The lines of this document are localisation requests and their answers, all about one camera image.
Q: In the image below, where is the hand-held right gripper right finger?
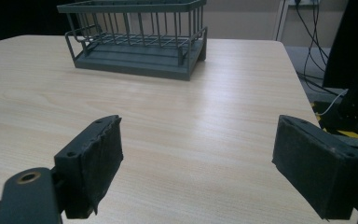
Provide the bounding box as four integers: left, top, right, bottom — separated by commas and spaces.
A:
271, 114, 358, 220

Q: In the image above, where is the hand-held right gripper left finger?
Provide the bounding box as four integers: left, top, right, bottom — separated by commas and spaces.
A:
53, 114, 124, 219

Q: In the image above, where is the black monitor stand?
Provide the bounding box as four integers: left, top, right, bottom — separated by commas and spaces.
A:
322, 0, 358, 134

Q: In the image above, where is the white cable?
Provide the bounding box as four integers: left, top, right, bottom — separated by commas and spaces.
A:
318, 88, 350, 117

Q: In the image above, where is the black cable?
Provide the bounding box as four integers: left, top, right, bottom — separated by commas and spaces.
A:
294, 0, 339, 96

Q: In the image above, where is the dark grey wire rack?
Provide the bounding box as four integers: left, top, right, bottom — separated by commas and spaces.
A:
56, 0, 208, 82

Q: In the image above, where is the white door frame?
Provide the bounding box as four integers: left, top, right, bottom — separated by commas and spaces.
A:
271, 0, 296, 42

